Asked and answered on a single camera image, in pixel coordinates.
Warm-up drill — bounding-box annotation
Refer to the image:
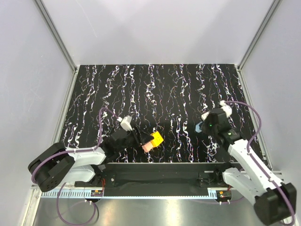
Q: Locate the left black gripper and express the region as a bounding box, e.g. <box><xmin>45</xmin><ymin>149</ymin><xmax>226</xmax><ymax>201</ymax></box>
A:
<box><xmin>115</xmin><ymin>125</ymin><xmax>153</xmax><ymax>153</ymax></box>

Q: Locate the pink plug adapter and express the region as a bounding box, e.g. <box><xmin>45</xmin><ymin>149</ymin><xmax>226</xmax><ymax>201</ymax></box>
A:
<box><xmin>142</xmin><ymin>142</ymin><xmax>154</xmax><ymax>153</ymax></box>

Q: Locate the yellow socket block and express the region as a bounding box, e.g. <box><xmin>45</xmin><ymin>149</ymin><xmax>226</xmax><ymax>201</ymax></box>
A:
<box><xmin>150</xmin><ymin>131</ymin><xmax>164</xmax><ymax>147</ymax></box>

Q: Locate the light blue plug adapter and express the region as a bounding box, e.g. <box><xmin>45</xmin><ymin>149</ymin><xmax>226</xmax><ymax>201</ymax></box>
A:
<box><xmin>195</xmin><ymin>121</ymin><xmax>203</xmax><ymax>133</ymax></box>

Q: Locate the white plug adapter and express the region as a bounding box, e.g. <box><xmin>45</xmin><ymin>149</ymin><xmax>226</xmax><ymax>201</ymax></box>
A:
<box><xmin>201</xmin><ymin>111</ymin><xmax>210</xmax><ymax>121</ymax></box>

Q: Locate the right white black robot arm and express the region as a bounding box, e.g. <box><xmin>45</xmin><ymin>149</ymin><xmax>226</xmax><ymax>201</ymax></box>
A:
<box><xmin>196</xmin><ymin>105</ymin><xmax>297</xmax><ymax>226</ymax></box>

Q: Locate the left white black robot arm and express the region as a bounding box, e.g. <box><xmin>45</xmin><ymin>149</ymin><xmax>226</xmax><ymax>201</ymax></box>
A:
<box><xmin>28</xmin><ymin>126</ymin><xmax>154</xmax><ymax>192</ymax></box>

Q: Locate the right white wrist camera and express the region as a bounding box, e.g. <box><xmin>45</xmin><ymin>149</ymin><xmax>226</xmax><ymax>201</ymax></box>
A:
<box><xmin>219</xmin><ymin>100</ymin><xmax>232</xmax><ymax>118</ymax></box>

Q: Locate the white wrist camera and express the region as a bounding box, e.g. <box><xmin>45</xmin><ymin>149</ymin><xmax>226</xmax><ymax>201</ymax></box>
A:
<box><xmin>219</xmin><ymin>100</ymin><xmax>232</xmax><ymax>118</ymax></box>
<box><xmin>117</xmin><ymin>115</ymin><xmax>133</xmax><ymax>131</ymax></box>

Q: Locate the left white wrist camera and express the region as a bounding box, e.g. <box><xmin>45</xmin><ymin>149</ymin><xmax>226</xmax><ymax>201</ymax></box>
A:
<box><xmin>117</xmin><ymin>115</ymin><xmax>133</xmax><ymax>131</ymax></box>

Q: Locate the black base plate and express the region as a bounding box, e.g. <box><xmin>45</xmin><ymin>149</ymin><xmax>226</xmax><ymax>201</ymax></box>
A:
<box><xmin>46</xmin><ymin>161</ymin><xmax>269</xmax><ymax>197</ymax></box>

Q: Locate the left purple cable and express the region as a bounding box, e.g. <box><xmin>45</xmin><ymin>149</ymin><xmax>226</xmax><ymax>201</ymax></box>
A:
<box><xmin>32</xmin><ymin>107</ymin><xmax>122</xmax><ymax>224</ymax></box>

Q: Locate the right aluminium frame post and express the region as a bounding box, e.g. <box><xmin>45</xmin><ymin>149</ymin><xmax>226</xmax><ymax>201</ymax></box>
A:
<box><xmin>236</xmin><ymin>0</ymin><xmax>284</xmax><ymax>71</ymax></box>

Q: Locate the aluminium frame post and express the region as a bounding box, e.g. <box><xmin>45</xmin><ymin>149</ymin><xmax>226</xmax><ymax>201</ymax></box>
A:
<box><xmin>236</xmin><ymin>0</ymin><xmax>284</xmax><ymax>71</ymax></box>
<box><xmin>33</xmin><ymin>0</ymin><xmax>77</xmax><ymax>73</ymax></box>

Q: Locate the left aluminium frame post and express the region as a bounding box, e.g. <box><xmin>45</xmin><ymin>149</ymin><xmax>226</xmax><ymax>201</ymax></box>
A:
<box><xmin>33</xmin><ymin>0</ymin><xmax>77</xmax><ymax>73</ymax></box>

